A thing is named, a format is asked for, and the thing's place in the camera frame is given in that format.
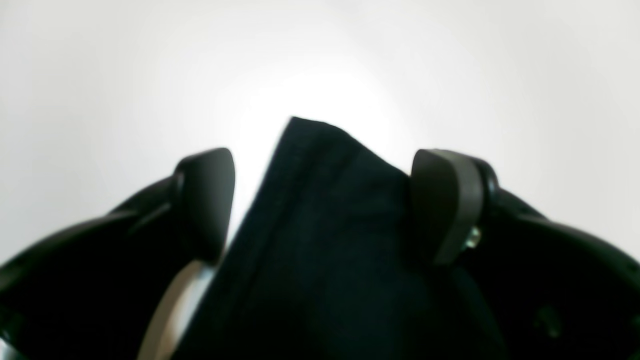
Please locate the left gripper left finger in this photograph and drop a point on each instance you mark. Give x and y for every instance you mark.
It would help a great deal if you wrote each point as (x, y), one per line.
(89, 292)

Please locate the black T-shirt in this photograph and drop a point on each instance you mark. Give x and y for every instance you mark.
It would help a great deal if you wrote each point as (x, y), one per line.
(325, 267)

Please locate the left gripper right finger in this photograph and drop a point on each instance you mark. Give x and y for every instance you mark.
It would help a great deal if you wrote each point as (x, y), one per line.
(555, 292)

